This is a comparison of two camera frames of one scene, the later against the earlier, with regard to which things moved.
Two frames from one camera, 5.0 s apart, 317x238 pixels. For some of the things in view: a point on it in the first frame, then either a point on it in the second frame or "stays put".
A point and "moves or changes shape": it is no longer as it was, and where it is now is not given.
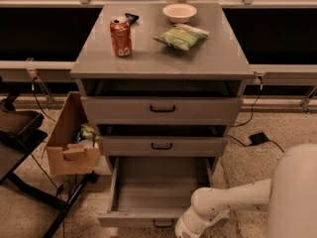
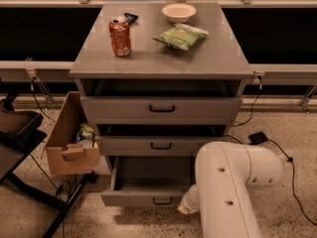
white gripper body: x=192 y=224 -> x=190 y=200
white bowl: x=179 y=13 stays put
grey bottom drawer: x=154 y=191 moves or changes shape
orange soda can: x=121 y=37 stays put
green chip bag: x=183 y=36 stays put
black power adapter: x=258 y=138 stays put
